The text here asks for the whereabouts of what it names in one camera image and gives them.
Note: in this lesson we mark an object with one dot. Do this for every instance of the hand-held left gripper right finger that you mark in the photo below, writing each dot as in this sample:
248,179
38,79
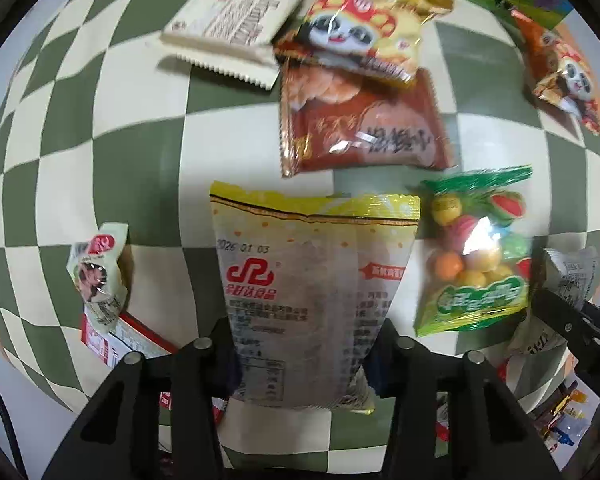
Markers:
376,362

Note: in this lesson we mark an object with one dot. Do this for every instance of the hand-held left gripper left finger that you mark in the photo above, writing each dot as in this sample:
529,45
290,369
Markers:
228,362

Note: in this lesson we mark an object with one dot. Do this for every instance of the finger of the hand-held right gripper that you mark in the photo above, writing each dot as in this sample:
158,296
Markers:
560,312

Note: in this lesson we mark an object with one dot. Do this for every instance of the small white snack packet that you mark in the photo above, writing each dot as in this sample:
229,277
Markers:
570,275

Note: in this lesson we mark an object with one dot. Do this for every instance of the translucent yellow-topped snack packet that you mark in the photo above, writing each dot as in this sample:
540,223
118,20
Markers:
305,285

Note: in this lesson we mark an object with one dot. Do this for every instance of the brown-red shrimp snack packet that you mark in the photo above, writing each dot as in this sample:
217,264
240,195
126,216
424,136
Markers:
360,130

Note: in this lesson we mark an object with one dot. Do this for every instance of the green candy ball packet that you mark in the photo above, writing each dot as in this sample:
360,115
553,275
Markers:
470,260

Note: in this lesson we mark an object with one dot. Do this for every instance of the red and white box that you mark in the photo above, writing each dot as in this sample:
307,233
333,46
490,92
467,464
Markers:
125,335

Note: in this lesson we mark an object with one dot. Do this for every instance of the small cream snack packet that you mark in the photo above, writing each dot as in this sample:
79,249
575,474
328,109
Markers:
97,270

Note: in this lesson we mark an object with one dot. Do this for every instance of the small orange panda packet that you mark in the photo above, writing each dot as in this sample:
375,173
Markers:
565,70

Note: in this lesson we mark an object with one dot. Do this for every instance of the green checkered table cloth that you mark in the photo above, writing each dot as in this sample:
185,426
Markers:
130,135

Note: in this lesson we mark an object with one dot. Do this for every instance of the yellow panda snack packet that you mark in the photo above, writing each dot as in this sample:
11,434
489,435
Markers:
360,25

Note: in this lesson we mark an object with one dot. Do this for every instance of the cream biscuit packet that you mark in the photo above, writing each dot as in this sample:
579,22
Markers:
240,15

